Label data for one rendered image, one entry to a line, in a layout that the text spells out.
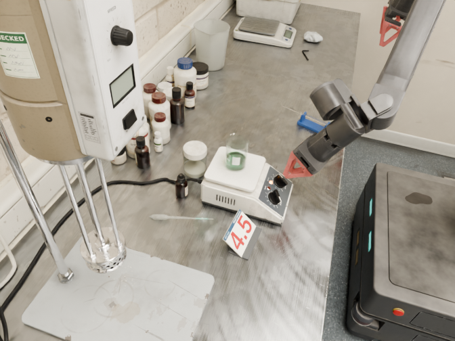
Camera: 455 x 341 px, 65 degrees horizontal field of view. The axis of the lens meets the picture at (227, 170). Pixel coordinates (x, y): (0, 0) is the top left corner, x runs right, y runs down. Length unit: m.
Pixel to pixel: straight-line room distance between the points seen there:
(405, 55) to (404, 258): 0.82
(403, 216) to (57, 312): 1.24
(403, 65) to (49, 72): 0.63
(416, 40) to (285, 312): 0.58
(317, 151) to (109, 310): 0.50
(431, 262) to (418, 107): 1.21
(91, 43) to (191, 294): 0.52
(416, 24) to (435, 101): 1.63
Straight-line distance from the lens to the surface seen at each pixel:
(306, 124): 1.15
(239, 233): 0.79
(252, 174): 0.82
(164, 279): 0.74
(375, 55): 2.28
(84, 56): 0.32
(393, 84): 0.76
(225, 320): 0.71
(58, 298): 0.77
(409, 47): 0.81
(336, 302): 1.67
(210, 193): 0.83
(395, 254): 1.42
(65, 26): 0.32
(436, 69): 2.35
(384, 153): 2.46
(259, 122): 1.13
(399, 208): 1.58
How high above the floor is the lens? 1.40
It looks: 43 degrees down
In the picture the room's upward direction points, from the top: 5 degrees clockwise
